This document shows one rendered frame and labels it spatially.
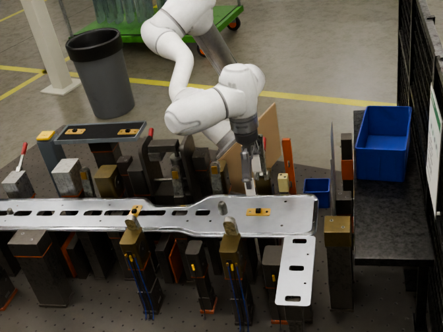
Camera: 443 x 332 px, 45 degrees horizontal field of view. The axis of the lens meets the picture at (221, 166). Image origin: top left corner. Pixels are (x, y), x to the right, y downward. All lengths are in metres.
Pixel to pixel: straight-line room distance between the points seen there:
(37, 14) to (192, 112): 4.40
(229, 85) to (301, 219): 0.54
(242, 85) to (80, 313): 1.09
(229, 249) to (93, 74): 3.42
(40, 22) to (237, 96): 4.41
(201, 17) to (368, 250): 1.04
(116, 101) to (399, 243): 3.72
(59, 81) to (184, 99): 4.53
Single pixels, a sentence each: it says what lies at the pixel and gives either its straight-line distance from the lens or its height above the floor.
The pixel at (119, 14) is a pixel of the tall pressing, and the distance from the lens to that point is 6.81.
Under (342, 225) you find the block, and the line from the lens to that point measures 1.68.
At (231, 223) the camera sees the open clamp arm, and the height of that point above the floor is 1.11.
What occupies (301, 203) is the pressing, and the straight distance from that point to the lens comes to 1.87.
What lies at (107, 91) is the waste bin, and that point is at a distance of 4.95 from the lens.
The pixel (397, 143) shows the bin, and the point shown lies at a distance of 2.11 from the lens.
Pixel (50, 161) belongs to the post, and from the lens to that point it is 2.42.
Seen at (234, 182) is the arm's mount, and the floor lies 0.76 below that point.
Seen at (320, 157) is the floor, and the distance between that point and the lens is 3.92.
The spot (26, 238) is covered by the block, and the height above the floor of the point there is 1.03.
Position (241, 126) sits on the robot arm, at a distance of 1.62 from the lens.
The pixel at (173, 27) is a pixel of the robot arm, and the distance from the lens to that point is 2.01.
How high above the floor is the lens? 2.15
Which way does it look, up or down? 33 degrees down
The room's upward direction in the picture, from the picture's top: 11 degrees counter-clockwise
